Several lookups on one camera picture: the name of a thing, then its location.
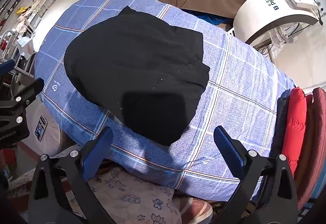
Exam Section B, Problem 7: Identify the floral pillow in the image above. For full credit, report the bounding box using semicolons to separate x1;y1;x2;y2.
87;167;182;224

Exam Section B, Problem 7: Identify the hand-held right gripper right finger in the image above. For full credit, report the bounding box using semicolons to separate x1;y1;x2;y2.
211;126;298;224

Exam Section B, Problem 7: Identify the blue plaid bed sheet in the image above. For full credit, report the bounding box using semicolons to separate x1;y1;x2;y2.
34;0;297;201

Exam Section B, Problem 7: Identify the black padded jacket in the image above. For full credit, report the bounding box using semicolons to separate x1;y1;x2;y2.
64;6;210;147

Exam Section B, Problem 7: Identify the metal trolley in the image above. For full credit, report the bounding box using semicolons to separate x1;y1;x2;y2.
0;30;37;79

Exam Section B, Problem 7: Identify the red padded cushion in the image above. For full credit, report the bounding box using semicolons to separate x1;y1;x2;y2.
295;88;326;210

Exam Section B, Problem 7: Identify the dark grey jacket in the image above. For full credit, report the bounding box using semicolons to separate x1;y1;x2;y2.
270;97;290;158

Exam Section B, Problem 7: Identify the red down jacket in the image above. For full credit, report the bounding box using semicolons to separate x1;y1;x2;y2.
281;88;307;176

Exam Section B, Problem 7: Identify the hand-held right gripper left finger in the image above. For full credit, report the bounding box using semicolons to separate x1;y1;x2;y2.
28;127;120;224

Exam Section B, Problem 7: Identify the white curved machine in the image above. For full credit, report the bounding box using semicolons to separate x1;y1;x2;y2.
233;0;326;46

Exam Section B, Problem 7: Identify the blue cloth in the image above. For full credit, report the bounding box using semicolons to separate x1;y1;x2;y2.
183;9;235;26

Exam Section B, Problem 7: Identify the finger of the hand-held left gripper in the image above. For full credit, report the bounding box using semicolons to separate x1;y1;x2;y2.
0;59;16;79
0;77;45;125

